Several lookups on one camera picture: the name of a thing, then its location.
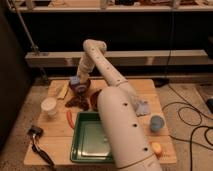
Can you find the orange fruit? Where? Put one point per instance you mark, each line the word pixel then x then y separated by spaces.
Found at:
pixel 157 149

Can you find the white shelf beam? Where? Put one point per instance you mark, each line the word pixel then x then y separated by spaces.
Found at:
pixel 123 58

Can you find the green plastic tray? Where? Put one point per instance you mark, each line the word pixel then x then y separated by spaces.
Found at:
pixel 89 144

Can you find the white cup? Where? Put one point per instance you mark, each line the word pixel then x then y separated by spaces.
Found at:
pixel 49 106

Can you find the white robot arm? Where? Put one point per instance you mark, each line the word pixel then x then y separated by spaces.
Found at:
pixel 118 106

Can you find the blue plastic cup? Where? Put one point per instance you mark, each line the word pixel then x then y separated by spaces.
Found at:
pixel 156 123

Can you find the red bowl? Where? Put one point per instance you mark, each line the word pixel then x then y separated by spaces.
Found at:
pixel 93 100

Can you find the purple bowl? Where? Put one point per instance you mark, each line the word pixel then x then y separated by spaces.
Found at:
pixel 81 88

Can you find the orange carrot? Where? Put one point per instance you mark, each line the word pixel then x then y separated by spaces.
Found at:
pixel 69 119

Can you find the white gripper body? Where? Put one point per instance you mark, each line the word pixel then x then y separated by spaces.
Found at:
pixel 85 67

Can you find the metal stand pole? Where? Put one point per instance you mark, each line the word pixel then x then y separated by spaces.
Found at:
pixel 34 47

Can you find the blue crumpled cloth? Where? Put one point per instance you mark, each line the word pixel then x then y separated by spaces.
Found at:
pixel 142 108

